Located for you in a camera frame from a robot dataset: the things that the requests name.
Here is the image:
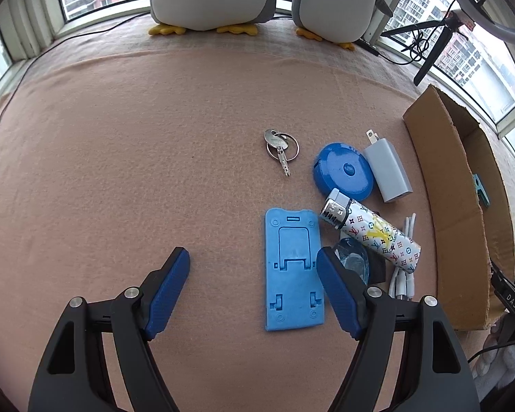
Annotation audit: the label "teal plastic clothespin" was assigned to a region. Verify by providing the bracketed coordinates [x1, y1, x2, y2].
[472, 173, 492, 207]

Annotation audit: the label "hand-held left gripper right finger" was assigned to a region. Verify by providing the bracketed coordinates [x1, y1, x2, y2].
[316, 247, 481, 412]

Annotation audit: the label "blue plastic phone stand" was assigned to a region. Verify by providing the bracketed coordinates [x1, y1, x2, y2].
[264, 207, 327, 332]

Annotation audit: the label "person's right hand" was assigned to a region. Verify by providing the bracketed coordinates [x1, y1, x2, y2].
[474, 322, 515, 391]

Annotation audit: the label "silver keys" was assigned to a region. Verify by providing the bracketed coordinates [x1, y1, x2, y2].
[264, 129, 300, 178]

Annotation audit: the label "clear blue small bottle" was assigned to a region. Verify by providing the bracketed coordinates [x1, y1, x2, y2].
[328, 239, 370, 286]

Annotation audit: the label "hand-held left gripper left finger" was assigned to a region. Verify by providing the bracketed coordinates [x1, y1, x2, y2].
[28, 247, 191, 412]

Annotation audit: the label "thin black cable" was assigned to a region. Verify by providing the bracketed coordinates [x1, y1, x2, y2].
[0, 12, 153, 161]

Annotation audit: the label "blue round tape measure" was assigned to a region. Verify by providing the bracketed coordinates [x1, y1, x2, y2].
[312, 142, 374, 202]

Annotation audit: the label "black tripod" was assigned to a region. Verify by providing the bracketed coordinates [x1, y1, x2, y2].
[380, 9, 475, 87]

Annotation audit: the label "brown cardboard box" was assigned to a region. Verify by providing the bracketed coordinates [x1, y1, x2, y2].
[402, 84, 515, 331]

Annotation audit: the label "white cable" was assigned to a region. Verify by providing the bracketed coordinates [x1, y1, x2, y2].
[388, 212, 418, 301]

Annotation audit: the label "white patterned lighter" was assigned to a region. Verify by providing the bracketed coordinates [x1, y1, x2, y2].
[319, 188, 422, 275]

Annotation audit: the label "grey wall charger plug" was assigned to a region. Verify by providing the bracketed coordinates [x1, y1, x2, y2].
[365, 129, 413, 203]

